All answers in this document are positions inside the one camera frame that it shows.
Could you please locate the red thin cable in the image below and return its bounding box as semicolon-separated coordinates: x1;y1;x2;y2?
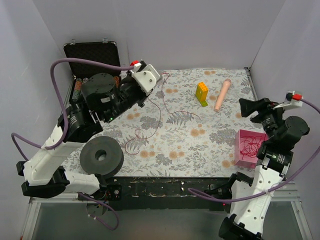
124;72;201;156

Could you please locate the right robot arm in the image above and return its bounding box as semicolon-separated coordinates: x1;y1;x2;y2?
218;94;310;240

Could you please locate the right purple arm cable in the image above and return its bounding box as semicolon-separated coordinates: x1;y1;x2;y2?
187;97;320;204

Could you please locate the floral table mat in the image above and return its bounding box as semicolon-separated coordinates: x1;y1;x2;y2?
59;68;278;178

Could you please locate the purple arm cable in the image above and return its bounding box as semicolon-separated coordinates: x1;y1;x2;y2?
187;97;320;204
10;57;136;230

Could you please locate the black poker chip case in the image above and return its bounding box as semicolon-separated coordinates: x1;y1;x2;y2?
63;38;121;104

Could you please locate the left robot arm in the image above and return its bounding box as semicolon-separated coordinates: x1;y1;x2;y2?
16;70;162;200

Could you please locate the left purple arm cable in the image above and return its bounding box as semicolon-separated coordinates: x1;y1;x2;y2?
10;57;136;230

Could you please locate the black front base bar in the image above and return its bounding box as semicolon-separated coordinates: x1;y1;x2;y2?
92;176;235;213

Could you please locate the yellow toy brick tower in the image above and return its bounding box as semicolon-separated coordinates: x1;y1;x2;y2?
195;82;209;102

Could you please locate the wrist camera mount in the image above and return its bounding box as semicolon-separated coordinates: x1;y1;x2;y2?
273;91;303;111
129;60;163;96

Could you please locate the black cable spool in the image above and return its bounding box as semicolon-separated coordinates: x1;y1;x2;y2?
79;136;124;179

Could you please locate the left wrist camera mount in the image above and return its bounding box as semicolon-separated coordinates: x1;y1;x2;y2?
129;60;163;96

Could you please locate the pink plastic box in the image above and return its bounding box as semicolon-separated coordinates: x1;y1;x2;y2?
234;129;268;169

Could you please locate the red cable bundle in box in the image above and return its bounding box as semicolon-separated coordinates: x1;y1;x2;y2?
239;134;267;157

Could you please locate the beige toy microphone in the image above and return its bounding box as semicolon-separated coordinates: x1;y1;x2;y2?
214;79;232;112

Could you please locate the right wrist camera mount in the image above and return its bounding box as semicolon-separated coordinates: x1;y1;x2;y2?
273;91;303;111

